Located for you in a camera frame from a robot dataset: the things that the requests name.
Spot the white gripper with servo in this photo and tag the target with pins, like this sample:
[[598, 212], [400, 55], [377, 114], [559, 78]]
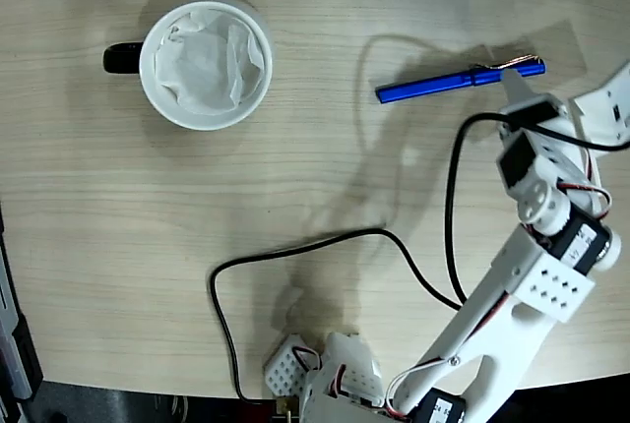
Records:
[[532, 111]]

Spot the blue pen with metal clip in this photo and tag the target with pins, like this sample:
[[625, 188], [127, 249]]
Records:
[[428, 86]]

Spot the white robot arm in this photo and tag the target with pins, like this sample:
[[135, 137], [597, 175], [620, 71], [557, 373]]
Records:
[[492, 324]]

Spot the white crumpled paper tissue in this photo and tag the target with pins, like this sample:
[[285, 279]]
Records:
[[202, 64]]

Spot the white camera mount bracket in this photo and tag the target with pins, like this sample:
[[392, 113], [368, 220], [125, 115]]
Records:
[[600, 108]]

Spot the grey metal bracket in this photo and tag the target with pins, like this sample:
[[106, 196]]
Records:
[[12, 344]]

